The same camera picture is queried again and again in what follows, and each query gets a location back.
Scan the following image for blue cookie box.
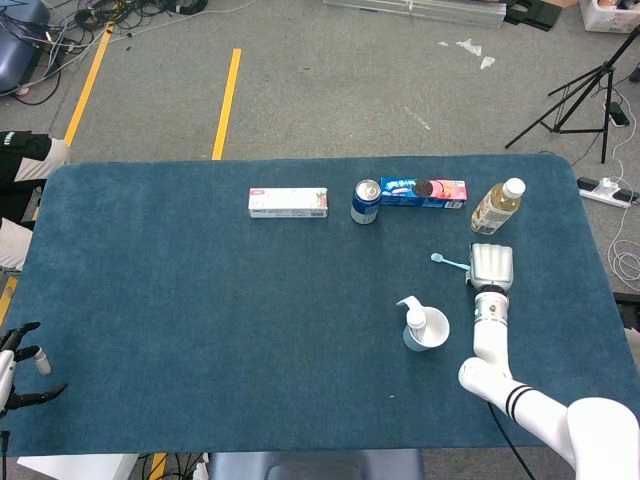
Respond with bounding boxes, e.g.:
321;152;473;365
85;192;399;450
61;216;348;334
379;176;469;210

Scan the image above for white plastic basket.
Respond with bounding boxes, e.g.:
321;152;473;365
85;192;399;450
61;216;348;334
578;0;640;35

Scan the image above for person in black white clothes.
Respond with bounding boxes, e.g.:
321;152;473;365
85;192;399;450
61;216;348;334
0;129;71;274

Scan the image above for light blue toothbrush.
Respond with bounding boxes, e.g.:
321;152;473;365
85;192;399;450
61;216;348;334
430;252;472;271

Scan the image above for white cable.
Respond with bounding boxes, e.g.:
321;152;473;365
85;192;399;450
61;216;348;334
607;84;640;281

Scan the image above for blue white soda can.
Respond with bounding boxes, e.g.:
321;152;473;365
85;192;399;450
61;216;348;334
349;178;384;226

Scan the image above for yellow tea bottle white cap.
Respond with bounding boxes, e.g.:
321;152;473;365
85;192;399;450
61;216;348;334
469;176;527;235

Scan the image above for pale blue cup with handle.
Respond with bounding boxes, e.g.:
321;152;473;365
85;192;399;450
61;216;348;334
396;294;451;354

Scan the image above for white power strip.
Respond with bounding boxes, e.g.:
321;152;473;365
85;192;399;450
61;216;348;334
577;175;640;209

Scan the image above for black power adapter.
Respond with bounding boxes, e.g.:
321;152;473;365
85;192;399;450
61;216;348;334
607;102;632;127

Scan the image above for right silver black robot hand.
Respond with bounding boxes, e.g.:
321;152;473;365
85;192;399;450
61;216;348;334
464;242;516;292

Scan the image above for black cable tangle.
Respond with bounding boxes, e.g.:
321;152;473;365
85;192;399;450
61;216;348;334
0;0;211;106

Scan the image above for dark blue machine base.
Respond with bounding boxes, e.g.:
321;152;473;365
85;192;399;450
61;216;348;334
0;0;51;96

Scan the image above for white toothpaste tube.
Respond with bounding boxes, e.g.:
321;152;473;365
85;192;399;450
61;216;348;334
405;302;427;346

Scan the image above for white toothpaste carton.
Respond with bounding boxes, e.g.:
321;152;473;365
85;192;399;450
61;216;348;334
248;187;330;220

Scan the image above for aluminium profile rails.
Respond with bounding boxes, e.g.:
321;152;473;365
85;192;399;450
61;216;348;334
322;0;509;29

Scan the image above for blue table mat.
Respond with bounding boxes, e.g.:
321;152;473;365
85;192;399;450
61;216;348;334
0;153;631;457

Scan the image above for black tripod stand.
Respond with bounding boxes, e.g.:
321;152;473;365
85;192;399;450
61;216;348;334
504;24;640;165

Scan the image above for black metal plate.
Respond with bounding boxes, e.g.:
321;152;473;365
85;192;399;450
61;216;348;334
502;0;562;32

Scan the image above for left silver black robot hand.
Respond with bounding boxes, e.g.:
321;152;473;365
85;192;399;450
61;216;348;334
0;321;69;416

